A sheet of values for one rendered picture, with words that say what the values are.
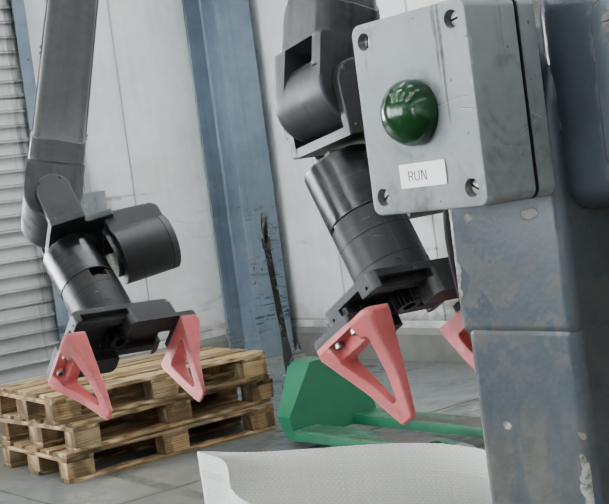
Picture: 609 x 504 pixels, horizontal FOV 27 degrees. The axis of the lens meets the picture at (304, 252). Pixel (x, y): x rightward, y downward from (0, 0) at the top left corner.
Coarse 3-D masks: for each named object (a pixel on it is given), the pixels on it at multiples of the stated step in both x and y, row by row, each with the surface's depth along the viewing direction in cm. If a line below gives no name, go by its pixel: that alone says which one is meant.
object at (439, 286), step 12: (444, 264) 89; (432, 276) 88; (444, 276) 88; (420, 288) 88; (432, 288) 87; (444, 288) 87; (432, 300) 88; (444, 300) 89; (456, 312) 93; (444, 324) 94; (456, 324) 93; (444, 336) 94; (456, 336) 93; (468, 336) 94; (456, 348) 93; (468, 348) 92; (468, 360) 92
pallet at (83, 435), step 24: (240, 384) 655; (264, 384) 665; (144, 408) 619; (168, 408) 627; (192, 408) 676; (240, 408) 654; (24, 432) 656; (48, 432) 623; (72, 432) 595; (96, 432) 602; (144, 432) 618
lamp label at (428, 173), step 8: (440, 160) 55; (400, 168) 58; (408, 168) 57; (416, 168) 57; (424, 168) 56; (432, 168) 56; (440, 168) 55; (400, 176) 58; (408, 176) 57; (416, 176) 57; (424, 176) 56; (432, 176) 56; (440, 176) 56; (408, 184) 57; (416, 184) 57; (424, 184) 56; (432, 184) 56
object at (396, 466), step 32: (320, 448) 108; (352, 448) 107; (384, 448) 106; (416, 448) 105; (448, 448) 102; (224, 480) 108; (256, 480) 110; (288, 480) 109; (320, 480) 108; (352, 480) 107; (384, 480) 106; (416, 480) 105; (448, 480) 103; (480, 480) 100
